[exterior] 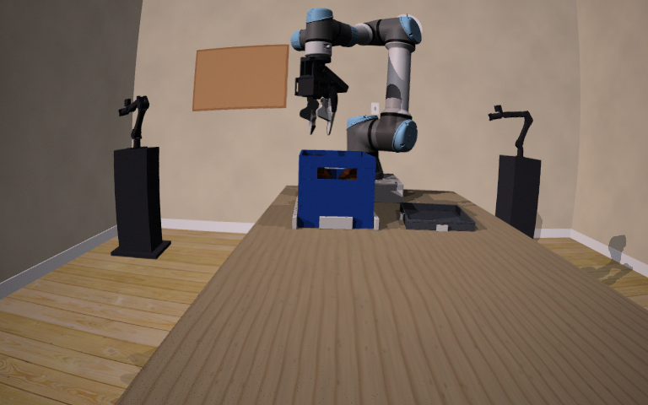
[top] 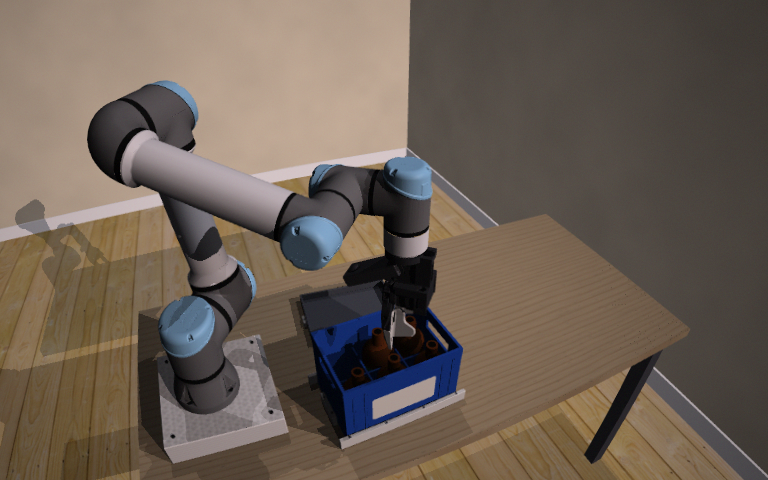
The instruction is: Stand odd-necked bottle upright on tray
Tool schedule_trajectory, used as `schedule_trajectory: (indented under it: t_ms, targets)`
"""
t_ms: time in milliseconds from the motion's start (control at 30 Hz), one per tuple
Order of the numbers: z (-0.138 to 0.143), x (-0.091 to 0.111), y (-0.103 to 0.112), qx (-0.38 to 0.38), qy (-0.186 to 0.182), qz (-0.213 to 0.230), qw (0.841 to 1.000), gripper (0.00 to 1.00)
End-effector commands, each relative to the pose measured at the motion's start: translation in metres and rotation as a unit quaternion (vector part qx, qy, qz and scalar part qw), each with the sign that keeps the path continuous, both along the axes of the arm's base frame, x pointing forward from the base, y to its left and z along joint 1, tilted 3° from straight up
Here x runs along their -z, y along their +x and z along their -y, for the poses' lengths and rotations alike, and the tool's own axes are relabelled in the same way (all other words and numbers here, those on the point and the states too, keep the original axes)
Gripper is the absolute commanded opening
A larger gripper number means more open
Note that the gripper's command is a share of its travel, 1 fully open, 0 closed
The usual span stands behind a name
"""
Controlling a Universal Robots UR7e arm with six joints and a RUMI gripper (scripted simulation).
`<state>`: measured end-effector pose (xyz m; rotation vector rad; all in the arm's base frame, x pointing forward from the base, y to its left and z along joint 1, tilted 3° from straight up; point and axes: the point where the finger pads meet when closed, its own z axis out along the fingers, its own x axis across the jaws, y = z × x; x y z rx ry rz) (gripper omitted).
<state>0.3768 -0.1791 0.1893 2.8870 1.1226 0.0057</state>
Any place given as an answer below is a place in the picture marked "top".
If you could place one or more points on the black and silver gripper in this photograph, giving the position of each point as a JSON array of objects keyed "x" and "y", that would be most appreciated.
[{"x": 414, "y": 282}]

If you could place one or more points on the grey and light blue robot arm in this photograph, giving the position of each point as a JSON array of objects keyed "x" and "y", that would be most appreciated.
[{"x": 310, "y": 232}]

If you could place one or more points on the blue plastic crate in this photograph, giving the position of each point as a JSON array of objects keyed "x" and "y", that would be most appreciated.
[{"x": 382, "y": 399}]

